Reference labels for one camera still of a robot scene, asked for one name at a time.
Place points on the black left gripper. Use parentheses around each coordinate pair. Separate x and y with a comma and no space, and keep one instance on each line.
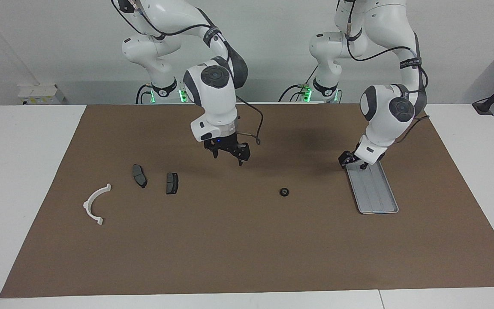
(352,158)

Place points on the brown table mat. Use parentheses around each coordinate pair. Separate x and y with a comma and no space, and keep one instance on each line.
(247,240)

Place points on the white box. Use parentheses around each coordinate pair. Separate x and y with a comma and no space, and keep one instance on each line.
(41,93)

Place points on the silver metal tray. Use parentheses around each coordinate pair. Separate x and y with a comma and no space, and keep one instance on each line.
(375,193)

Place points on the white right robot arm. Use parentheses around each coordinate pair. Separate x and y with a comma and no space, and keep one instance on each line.
(215,98)

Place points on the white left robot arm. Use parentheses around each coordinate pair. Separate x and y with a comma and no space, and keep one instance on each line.
(386,111)

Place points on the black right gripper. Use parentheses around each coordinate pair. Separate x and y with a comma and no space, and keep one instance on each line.
(227,145)

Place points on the white curved plastic bracket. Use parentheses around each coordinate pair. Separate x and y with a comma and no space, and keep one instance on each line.
(87,205)

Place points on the dark grey brake pad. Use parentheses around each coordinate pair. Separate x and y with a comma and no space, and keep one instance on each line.
(172,183)
(139,176)

